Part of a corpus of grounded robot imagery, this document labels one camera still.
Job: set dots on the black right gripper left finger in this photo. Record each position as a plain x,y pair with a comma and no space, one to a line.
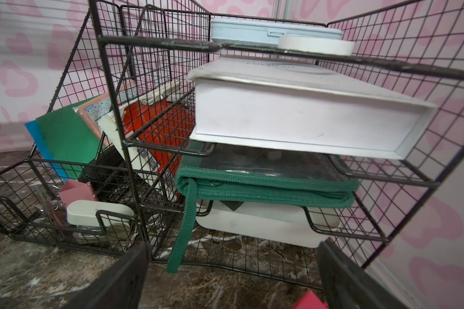
121,285

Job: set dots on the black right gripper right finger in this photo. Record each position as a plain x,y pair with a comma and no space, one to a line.
346,285

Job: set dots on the pink raincoat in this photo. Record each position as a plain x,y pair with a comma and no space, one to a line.
310,301

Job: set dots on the white tray bottom shelf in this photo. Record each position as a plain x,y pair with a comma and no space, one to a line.
279,223

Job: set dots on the green zip pouch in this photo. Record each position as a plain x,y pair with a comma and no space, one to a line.
243,174

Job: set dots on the green folder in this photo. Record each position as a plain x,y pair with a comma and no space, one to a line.
62,137

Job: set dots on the red book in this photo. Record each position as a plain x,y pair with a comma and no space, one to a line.
170,125

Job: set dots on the white flat box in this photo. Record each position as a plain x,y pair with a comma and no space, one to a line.
274,104

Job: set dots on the white tape roll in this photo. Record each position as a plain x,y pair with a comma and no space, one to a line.
317,45

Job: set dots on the light blue lidded box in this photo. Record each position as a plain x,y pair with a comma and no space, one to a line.
264,33

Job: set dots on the black wire desk organizer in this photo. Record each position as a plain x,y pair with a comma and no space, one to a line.
408,215

